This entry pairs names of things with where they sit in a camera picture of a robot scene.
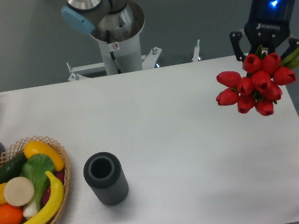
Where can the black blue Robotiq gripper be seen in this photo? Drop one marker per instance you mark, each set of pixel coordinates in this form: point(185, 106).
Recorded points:
point(267, 26)

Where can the red tulip bouquet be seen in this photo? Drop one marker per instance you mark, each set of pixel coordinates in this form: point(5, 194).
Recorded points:
point(260, 88)

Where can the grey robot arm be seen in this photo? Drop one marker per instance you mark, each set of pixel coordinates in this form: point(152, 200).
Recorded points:
point(116, 26)

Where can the dark grey ribbed vase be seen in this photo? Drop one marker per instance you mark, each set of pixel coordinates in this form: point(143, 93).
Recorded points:
point(105, 176)

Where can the dark red vegetable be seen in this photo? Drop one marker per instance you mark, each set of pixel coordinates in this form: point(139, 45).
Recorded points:
point(60, 175)

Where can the yellow squash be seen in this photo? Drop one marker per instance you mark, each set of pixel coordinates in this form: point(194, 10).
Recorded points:
point(38, 147)

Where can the yellow banana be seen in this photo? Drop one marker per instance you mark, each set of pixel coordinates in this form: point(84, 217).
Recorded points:
point(53, 204)

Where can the green bok choy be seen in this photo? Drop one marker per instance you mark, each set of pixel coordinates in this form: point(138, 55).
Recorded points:
point(34, 169)

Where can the woven wicker basket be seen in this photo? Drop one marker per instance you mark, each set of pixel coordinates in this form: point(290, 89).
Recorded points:
point(18, 147)

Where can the green cucumber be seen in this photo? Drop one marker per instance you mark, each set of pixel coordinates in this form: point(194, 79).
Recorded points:
point(12, 168)

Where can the beige round disc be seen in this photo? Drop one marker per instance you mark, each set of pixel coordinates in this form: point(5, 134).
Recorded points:
point(18, 191)

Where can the orange fruit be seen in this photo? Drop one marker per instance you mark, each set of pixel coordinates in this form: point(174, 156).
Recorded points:
point(10, 214)

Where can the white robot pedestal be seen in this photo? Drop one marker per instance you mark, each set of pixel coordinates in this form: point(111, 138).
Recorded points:
point(121, 57)

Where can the white metal base frame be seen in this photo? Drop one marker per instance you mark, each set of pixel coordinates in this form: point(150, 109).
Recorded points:
point(86, 69)

